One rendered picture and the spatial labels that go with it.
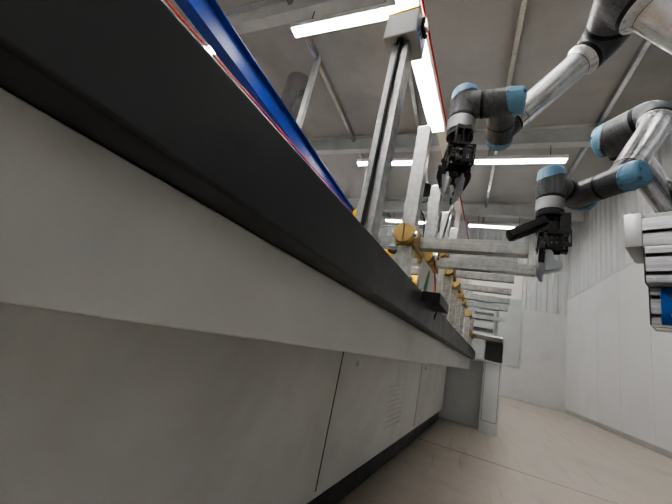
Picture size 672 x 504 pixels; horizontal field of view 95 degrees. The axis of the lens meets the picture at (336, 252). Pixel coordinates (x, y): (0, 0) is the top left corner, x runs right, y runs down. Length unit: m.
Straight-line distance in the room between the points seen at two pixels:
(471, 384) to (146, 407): 3.34
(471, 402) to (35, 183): 3.61
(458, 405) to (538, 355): 6.68
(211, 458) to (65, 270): 0.50
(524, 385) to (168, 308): 9.98
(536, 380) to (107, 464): 9.93
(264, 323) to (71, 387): 0.24
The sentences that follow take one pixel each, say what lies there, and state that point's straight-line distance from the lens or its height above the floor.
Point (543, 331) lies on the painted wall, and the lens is 10.27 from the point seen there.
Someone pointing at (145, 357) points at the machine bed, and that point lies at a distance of 0.52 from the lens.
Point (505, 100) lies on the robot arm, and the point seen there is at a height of 1.23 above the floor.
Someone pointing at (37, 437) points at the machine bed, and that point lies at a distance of 0.49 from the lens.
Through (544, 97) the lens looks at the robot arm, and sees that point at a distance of 1.20.
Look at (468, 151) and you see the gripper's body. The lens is 0.91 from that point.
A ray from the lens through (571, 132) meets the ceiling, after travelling 7.28.
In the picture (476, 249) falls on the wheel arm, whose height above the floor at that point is 0.81.
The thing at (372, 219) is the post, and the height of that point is 0.75.
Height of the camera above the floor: 0.54
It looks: 15 degrees up
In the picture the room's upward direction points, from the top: 13 degrees clockwise
